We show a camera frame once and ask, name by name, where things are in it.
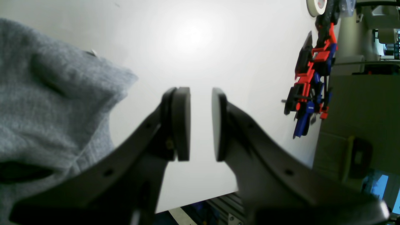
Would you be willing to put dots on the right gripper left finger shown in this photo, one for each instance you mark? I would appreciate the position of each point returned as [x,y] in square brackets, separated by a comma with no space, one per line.
[124,187]

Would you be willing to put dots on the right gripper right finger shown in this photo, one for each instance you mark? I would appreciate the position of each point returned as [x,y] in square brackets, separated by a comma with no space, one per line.
[275,188]

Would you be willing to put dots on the grey T-shirt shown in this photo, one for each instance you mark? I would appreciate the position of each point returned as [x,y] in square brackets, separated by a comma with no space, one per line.
[54,111]

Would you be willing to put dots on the blue clamp with orange trigger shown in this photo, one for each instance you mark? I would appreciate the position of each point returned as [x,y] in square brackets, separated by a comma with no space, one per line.
[310,95]

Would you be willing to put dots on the white tape roll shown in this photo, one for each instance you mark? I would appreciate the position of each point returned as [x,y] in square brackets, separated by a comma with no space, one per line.
[316,7]

